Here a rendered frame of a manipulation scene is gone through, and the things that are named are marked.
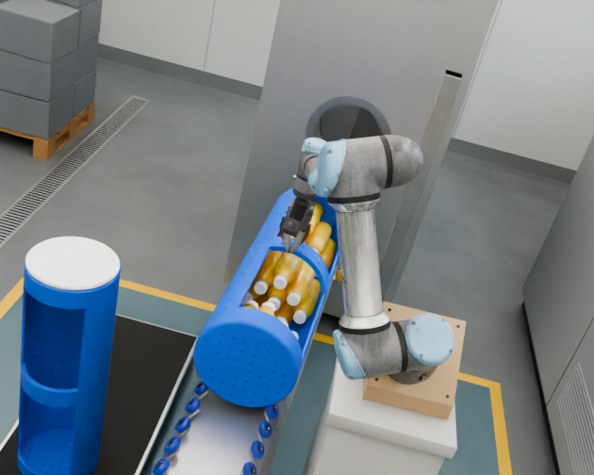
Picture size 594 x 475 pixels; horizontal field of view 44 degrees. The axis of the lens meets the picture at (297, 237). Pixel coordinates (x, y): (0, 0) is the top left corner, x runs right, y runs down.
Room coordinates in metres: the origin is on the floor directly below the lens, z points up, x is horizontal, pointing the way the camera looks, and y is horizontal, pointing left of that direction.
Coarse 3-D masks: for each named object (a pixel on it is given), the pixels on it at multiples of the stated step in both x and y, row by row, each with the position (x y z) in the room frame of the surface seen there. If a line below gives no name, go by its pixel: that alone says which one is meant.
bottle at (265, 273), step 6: (270, 252) 2.00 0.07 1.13; (276, 252) 2.00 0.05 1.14; (270, 258) 1.95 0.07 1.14; (276, 258) 1.96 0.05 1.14; (264, 264) 1.92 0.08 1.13; (270, 264) 1.92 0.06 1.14; (258, 270) 1.88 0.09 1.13; (264, 270) 1.88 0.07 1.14; (270, 270) 1.89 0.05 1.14; (258, 276) 1.86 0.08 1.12; (264, 276) 1.86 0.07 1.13; (270, 276) 1.87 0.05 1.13; (270, 282) 1.86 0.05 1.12
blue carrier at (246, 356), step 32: (288, 192) 2.32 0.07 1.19; (256, 256) 1.84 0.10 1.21; (320, 256) 1.93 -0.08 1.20; (224, 320) 1.49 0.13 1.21; (256, 320) 1.50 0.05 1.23; (224, 352) 1.48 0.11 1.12; (256, 352) 1.48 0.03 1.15; (288, 352) 1.47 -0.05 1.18; (224, 384) 1.48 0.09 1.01; (256, 384) 1.47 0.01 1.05; (288, 384) 1.47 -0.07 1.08
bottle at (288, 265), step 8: (280, 256) 1.94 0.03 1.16; (288, 256) 1.92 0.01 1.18; (296, 256) 1.94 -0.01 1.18; (280, 264) 1.88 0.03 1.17; (288, 264) 1.88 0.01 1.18; (296, 264) 1.91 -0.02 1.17; (280, 272) 1.85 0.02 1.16; (288, 272) 1.85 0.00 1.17; (296, 272) 1.89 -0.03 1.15; (288, 280) 1.84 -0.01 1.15
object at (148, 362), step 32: (128, 320) 2.68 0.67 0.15; (128, 352) 2.46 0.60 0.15; (160, 352) 2.52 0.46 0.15; (192, 352) 2.57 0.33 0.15; (128, 384) 2.28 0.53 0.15; (160, 384) 2.32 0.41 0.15; (128, 416) 2.10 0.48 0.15; (160, 416) 2.15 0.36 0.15; (0, 448) 1.80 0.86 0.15; (128, 448) 1.95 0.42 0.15
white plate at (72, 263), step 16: (48, 240) 1.89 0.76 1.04; (64, 240) 1.91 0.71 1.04; (80, 240) 1.93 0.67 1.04; (32, 256) 1.79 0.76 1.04; (48, 256) 1.81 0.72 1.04; (64, 256) 1.83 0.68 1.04; (80, 256) 1.85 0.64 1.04; (96, 256) 1.87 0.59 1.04; (112, 256) 1.89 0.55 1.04; (32, 272) 1.71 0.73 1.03; (48, 272) 1.73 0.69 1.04; (64, 272) 1.75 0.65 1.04; (80, 272) 1.77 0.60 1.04; (96, 272) 1.79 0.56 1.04; (112, 272) 1.81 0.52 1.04; (64, 288) 1.68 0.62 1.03; (80, 288) 1.70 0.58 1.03
